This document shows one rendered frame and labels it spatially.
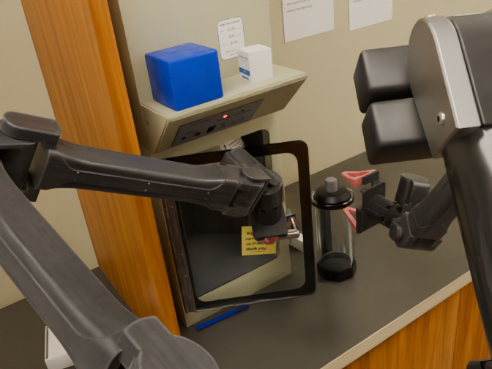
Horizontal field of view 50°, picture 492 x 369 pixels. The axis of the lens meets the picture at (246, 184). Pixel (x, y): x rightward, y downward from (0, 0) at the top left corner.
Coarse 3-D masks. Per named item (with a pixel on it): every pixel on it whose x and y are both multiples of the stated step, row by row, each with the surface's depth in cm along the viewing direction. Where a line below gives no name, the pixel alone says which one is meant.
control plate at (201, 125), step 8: (248, 104) 103; (256, 104) 105; (224, 112) 100; (232, 112) 102; (240, 112) 104; (248, 112) 107; (200, 120) 98; (208, 120) 100; (216, 120) 102; (224, 120) 104; (232, 120) 106; (240, 120) 109; (248, 120) 111; (184, 128) 98; (192, 128) 99; (200, 128) 101; (208, 128) 104; (216, 128) 106; (224, 128) 108; (176, 136) 99; (184, 136) 101; (192, 136) 103; (200, 136) 106; (176, 144) 103
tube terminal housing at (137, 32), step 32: (128, 0) 92; (160, 0) 95; (192, 0) 98; (224, 0) 102; (256, 0) 106; (128, 32) 94; (160, 32) 97; (192, 32) 101; (256, 32) 109; (128, 64) 97; (224, 64) 107; (128, 96) 104; (256, 128) 117; (160, 224) 115; (192, 320) 126
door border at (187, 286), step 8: (168, 200) 109; (168, 208) 110; (176, 216) 111; (168, 224) 111; (176, 224) 112; (176, 232) 112; (176, 240) 113; (176, 248) 114; (184, 256) 116; (176, 264) 116; (184, 264) 117; (184, 272) 118; (184, 280) 119; (184, 288) 120; (184, 296) 120; (192, 296) 121; (184, 304) 121; (192, 304) 122
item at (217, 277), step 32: (192, 160) 105; (288, 160) 107; (288, 192) 111; (192, 224) 112; (224, 224) 113; (192, 256) 116; (224, 256) 117; (256, 256) 117; (288, 256) 118; (192, 288) 120; (224, 288) 121; (256, 288) 122; (288, 288) 122
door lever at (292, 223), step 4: (288, 220) 113; (292, 220) 114; (296, 220) 114; (288, 224) 114; (292, 224) 113; (296, 224) 114; (292, 228) 111; (296, 228) 111; (288, 232) 110; (292, 232) 110; (296, 232) 110; (288, 236) 110; (292, 236) 110; (296, 236) 110
